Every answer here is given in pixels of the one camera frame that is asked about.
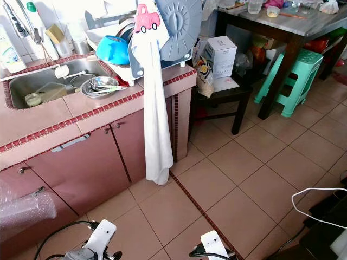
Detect green plastic stool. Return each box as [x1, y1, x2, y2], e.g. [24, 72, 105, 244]
[254, 49, 324, 118]

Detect white paper sheet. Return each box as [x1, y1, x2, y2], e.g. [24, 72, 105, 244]
[211, 77, 240, 93]

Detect white bottle green cap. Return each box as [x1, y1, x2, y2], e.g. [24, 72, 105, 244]
[25, 2, 49, 59]

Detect red plastic basin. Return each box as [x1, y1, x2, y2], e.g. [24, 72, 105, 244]
[304, 37, 331, 54]

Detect grey round plastic cover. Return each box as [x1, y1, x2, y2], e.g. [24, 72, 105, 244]
[155, 0, 204, 61]

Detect steel cup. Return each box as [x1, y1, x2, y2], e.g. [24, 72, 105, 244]
[72, 38, 91, 56]

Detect small pale lidded jar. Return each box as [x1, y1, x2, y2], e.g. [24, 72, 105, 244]
[25, 93, 43, 108]

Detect white towel pink car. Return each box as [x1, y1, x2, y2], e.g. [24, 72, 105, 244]
[130, 3, 174, 186]

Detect clear bubble wrap sheet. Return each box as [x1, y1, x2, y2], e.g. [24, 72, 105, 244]
[0, 173, 57, 242]

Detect white cable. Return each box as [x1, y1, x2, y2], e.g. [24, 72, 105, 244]
[291, 187, 347, 229]

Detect yellow sponge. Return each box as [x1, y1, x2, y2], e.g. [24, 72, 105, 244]
[46, 24, 67, 45]

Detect white dish soap bottle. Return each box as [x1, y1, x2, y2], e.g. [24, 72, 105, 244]
[0, 32, 28, 74]

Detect white plastic bag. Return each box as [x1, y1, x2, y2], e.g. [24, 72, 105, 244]
[319, 0, 340, 15]

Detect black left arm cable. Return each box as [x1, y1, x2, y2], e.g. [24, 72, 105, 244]
[34, 220, 94, 260]

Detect green handled utensil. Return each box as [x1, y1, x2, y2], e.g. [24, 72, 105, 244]
[93, 83, 128, 93]

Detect black case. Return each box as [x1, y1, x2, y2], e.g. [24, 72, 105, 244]
[282, 191, 347, 260]

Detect printed paper packet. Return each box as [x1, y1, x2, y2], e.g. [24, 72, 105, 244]
[195, 54, 215, 98]

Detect clear plastic food container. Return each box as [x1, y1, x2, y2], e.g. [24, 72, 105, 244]
[37, 82, 68, 103]

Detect chrome sink faucet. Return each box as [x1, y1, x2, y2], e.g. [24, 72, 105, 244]
[8, 0, 45, 45]

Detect steel cabinet handle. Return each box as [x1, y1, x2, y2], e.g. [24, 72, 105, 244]
[52, 134, 90, 153]

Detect pink kitchen cabinet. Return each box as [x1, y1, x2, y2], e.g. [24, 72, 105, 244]
[0, 64, 198, 260]

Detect white plastic ladle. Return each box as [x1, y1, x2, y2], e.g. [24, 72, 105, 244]
[54, 64, 87, 80]

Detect wide steel bowl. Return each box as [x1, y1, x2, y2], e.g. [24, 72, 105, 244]
[81, 76, 120, 100]

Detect dark table steel top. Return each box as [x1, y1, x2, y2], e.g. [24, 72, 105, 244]
[214, 0, 347, 121]

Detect stainless steel sink basin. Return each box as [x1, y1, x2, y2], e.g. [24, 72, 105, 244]
[8, 57, 115, 110]

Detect white cardboard box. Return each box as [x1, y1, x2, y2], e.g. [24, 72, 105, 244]
[203, 36, 238, 80]

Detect black low table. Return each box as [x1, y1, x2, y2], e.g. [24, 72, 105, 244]
[190, 76, 254, 136]

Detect white dish rack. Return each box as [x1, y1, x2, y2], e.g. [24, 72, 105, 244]
[85, 11, 198, 86]

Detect small steel bowl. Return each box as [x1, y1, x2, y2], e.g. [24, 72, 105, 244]
[69, 74, 95, 88]

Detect orange chopsticks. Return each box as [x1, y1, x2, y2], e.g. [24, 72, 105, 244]
[281, 12, 307, 20]

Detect clear plastic cup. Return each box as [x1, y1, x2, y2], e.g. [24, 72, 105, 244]
[247, 0, 264, 14]

